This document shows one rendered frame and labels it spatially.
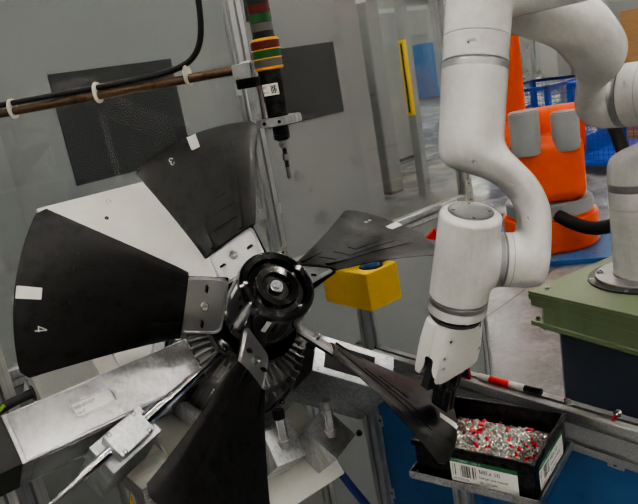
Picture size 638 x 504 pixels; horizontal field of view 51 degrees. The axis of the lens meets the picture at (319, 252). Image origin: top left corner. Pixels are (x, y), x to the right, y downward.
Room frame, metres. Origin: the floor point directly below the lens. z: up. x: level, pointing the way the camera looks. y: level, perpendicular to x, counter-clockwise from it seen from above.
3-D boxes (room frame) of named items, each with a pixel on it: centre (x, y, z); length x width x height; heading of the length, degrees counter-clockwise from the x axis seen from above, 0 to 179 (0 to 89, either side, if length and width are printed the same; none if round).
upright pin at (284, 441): (0.96, 0.11, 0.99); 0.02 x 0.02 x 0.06
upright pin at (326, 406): (1.01, 0.03, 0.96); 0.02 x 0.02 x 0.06
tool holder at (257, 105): (1.05, 0.03, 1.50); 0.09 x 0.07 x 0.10; 72
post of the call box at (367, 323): (1.50, -0.08, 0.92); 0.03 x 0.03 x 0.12; 37
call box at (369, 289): (1.50, -0.08, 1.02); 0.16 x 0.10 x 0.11; 37
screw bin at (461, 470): (1.03, -0.23, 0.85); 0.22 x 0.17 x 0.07; 51
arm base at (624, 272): (1.27, -0.64, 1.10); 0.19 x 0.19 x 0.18
